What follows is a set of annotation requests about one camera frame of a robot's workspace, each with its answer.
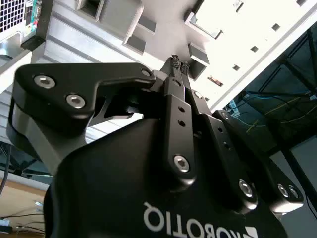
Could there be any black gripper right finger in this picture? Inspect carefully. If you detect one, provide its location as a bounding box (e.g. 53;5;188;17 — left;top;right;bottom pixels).
181;61;305;214

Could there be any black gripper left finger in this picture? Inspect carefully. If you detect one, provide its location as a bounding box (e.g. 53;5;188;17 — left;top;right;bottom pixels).
9;56;198;192

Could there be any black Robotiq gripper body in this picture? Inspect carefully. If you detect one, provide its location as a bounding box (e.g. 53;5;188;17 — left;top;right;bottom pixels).
43;118;289;238

